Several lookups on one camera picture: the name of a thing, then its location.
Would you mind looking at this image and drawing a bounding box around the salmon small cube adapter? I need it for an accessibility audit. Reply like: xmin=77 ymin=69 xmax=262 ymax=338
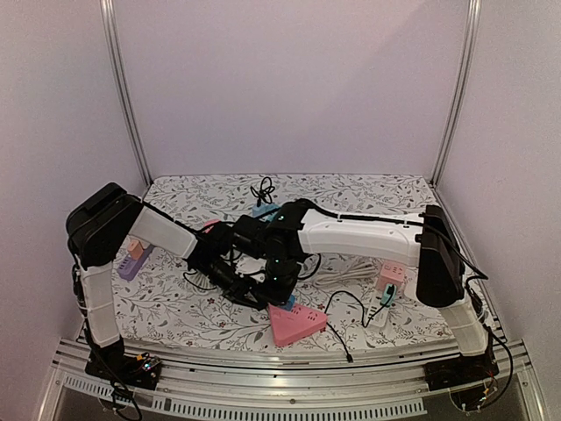
xmin=127 ymin=239 xmax=145 ymax=260

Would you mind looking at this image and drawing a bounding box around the teal small adapter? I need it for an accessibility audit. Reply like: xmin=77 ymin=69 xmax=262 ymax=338
xmin=380 ymin=283 xmax=397 ymax=308

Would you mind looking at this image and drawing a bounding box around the white cord bundle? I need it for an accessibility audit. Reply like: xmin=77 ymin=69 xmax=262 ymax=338
xmin=313 ymin=260 xmax=380 ymax=290

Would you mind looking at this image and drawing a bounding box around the pink power strip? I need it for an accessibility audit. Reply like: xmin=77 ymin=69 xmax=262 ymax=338
xmin=268 ymin=303 xmax=328 ymax=347

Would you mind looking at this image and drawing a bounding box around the teal power strip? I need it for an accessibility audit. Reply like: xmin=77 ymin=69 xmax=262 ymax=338
xmin=252 ymin=203 xmax=280 ymax=222

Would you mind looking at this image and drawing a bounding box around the aluminium front rail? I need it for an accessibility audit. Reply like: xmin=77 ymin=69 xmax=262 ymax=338
xmin=32 ymin=338 xmax=553 ymax=420

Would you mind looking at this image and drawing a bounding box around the white power strip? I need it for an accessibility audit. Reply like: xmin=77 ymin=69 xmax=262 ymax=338
xmin=366 ymin=291 xmax=391 ymax=330

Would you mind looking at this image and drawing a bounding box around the black thin adapter cable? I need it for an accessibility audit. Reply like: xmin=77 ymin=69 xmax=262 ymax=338
xmin=323 ymin=289 xmax=387 ymax=364

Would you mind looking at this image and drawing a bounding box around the pink flat plug adapter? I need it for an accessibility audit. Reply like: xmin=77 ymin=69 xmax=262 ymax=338
xmin=202 ymin=219 xmax=220 ymax=232

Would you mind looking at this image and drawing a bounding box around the pink cube socket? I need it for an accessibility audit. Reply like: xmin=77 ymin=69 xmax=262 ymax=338
xmin=376 ymin=260 xmax=406 ymax=291

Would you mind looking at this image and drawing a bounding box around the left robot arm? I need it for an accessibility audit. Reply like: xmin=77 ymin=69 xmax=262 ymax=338
xmin=66 ymin=182 xmax=266 ymax=390

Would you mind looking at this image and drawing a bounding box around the floral table mat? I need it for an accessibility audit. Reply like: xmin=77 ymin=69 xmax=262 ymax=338
xmin=112 ymin=175 xmax=457 ymax=355

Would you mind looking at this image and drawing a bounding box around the blue plug adapter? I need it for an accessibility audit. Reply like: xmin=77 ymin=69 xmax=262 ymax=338
xmin=283 ymin=295 xmax=295 ymax=311

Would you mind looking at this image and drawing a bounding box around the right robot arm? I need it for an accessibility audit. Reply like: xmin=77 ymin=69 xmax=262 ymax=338
xmin=233 ymin=199 xmax=499 ymax=390

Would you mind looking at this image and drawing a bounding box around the left aluminium frame post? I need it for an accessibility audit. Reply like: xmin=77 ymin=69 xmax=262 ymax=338
xmin=100 ymin=0 xmax=153 ymax=188

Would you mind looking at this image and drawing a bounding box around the right aluminium frame post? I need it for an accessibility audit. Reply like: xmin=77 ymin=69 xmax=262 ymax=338
xmin=430 ymin=0 xmax=482 ymax=189

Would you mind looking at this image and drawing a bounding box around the purple power strip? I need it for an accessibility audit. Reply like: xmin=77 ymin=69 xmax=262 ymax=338
xmin=117 ymin=246 xmax=153 ymax=282

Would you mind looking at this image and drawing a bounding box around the aluminium frame post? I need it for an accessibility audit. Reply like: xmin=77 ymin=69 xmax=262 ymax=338
xmin=430 ymin=0 xmax=482 ymax=189
xmin=100 ymin=0 xmax=153 ymax=188

